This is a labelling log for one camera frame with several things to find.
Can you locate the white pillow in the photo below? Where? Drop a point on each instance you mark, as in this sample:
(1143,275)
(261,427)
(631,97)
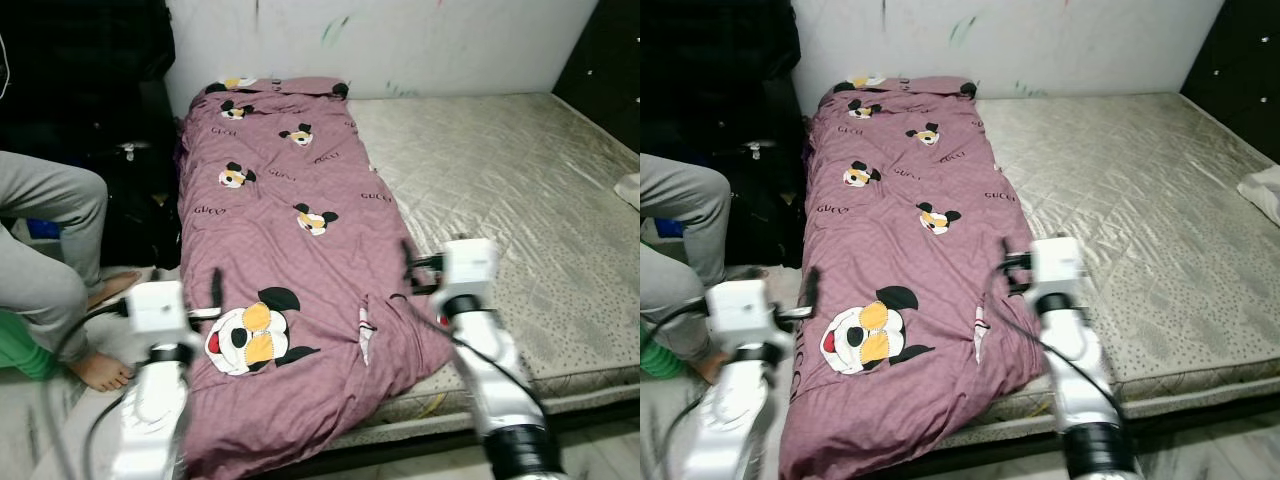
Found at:
(628,190)
(1262,195)

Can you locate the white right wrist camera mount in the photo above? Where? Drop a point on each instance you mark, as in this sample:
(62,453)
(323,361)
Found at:
(470,262)
(1058,260)

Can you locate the green plastic stool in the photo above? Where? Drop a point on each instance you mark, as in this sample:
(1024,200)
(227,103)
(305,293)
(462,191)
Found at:
(25,350)
(655,355)

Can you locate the pink cartoon mouse blanket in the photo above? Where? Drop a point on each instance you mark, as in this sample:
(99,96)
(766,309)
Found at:
(920,270)
(300,260)

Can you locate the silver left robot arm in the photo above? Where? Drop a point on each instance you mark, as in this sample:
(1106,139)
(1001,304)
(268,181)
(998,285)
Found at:
(735,420)
(150,420)

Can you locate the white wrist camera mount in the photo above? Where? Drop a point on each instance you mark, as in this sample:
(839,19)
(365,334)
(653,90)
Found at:
(1058,260)
(740,308)
(470,262)
(158,305)

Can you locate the black tufted headboard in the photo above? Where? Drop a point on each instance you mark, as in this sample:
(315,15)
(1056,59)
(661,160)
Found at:
(1240,60)
(610,60)

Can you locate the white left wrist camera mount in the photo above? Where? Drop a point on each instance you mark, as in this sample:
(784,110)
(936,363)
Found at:
(740,308)
(158,305)

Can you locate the person in grey trousers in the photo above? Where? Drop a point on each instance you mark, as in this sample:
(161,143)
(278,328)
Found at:
(50,200)
(680,200)

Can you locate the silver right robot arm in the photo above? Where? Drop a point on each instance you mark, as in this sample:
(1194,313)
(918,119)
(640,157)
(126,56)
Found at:
(1085,370)
(495,370)

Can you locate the grey quilted mattress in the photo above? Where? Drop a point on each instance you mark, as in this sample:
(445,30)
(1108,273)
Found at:
(500,170)
(1130,170)

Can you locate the black bag pile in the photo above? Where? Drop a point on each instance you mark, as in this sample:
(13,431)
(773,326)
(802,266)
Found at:
(100,100)
(720,100)

